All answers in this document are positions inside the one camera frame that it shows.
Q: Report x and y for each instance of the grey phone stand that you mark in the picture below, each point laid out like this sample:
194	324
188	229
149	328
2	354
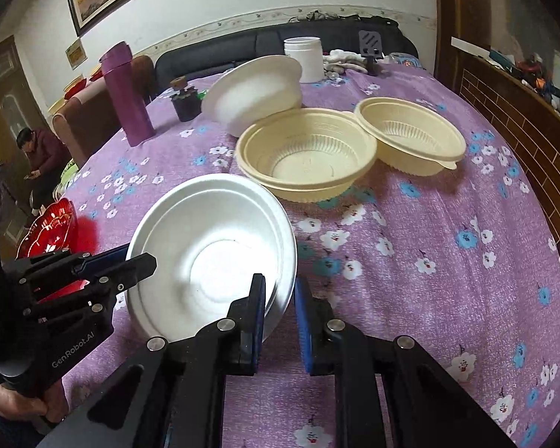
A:
370	49

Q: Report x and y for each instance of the red wedding plate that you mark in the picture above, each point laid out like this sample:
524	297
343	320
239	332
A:
56	229

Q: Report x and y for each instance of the purple floral tablecloth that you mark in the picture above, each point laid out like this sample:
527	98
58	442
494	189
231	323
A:
463	262

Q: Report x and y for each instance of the white plastic jar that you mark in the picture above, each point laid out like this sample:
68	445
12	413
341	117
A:
309	54

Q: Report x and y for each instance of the small framed wall plaque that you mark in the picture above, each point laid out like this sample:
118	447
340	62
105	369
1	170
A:
76	54

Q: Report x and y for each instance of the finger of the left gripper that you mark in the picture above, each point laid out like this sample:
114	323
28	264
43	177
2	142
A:
64	266
46	292

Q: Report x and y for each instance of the cream plastic bowl small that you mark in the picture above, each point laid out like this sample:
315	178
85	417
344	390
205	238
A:
411	138

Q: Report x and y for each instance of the seated person in maroon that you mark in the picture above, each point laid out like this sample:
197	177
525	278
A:
47	156

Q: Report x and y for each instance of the cream plastic bowl large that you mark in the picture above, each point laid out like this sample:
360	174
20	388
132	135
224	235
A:
306	155

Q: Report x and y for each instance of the brown dining chair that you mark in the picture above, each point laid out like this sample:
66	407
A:
87	120

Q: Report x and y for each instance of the purple thermos bottle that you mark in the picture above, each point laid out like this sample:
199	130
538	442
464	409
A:
116	65

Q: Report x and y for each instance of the black motor with wooden knob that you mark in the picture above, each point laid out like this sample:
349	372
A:
185	99

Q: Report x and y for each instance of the white foam bowl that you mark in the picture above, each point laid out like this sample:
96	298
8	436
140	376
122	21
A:
209	236
253	91

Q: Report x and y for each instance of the black leather sofa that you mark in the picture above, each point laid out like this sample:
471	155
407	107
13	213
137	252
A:
221	53

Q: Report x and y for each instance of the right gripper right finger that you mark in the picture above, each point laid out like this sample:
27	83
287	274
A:
387	393

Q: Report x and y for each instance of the person's left hand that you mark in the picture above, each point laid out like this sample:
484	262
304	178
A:
52	404

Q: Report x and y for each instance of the white crumpled cloth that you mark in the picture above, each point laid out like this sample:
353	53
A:
339	62

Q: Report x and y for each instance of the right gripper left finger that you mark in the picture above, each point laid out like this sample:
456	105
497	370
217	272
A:
171	394

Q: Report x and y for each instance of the wooden sideboard cabinet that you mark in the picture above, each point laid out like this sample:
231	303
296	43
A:
524	120

